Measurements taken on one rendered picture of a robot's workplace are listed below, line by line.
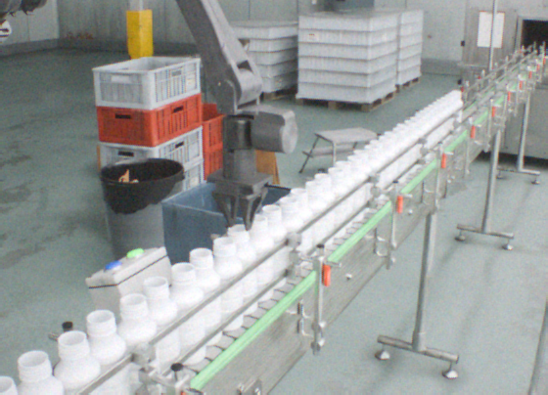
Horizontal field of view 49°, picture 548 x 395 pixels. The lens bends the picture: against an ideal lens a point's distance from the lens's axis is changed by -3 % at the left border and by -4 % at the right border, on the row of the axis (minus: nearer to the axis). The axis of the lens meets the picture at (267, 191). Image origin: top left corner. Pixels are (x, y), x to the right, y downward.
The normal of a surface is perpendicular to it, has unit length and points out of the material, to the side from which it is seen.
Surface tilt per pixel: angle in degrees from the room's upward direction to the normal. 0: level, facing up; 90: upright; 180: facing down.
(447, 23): 90
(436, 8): 90
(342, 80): 90
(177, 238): 90
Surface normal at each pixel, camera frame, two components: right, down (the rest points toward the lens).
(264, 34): -0.51, 0.28
